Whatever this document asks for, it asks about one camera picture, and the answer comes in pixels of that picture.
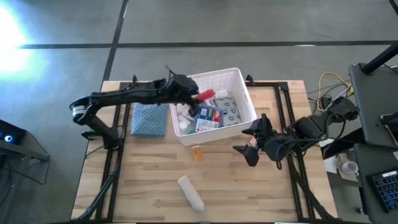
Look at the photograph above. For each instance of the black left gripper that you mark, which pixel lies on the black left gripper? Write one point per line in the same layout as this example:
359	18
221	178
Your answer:
178	90

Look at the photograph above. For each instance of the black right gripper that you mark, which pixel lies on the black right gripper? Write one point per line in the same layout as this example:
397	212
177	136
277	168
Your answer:
265	133

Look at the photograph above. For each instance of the red tube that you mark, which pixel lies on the red tube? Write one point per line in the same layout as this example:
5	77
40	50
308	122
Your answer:
206	94

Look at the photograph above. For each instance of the small white bottle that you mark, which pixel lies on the small white bottle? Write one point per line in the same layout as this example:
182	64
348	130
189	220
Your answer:
183	110
183	125

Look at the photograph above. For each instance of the blue first aid kit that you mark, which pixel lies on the blue first aid kit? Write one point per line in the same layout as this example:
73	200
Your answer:
206	121

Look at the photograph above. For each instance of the white wipes pack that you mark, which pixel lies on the white wipes pack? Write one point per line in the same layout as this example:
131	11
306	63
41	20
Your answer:
231	110

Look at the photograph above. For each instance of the beige bandage roll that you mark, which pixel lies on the beige bandage roll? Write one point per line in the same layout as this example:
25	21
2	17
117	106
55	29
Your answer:
190	193

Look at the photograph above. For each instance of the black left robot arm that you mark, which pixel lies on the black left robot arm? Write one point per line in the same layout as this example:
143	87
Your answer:
124	93

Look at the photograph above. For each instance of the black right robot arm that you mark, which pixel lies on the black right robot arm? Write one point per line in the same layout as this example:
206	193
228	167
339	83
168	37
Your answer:
311	127

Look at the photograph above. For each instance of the white plastic woven basket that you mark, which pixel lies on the white plastic woven basket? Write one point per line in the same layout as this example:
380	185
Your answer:
217	79

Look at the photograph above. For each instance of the blue patterned cloth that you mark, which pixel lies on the blue patterned cloth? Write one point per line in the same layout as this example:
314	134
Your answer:
149	119

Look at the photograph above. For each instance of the orange pill bottle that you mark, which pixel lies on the orange pill bottle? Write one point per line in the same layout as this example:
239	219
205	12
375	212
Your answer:
197	153

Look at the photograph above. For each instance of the white paper napkin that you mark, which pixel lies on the white paper napkin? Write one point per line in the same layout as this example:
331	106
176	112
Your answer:
331	165

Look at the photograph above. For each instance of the white cup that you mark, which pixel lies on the white cup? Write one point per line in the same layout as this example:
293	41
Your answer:
349	168

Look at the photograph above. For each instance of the dark grey desk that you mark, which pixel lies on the dark grey desk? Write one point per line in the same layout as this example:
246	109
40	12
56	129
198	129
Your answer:
370	102

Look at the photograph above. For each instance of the black keyboard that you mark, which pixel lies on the black keyboard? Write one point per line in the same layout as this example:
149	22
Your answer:
385	189

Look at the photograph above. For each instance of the black pole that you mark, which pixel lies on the black pole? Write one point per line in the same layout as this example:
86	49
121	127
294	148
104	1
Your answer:
381	59

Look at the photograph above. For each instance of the black device blue light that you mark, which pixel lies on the black device blue light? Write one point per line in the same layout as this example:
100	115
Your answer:
9	132

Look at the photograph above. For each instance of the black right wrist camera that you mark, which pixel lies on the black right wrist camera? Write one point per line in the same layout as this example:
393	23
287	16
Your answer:
276	147

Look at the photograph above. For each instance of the black metal table frame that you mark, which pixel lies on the black metal table frame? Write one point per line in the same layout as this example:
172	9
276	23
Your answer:
281	93

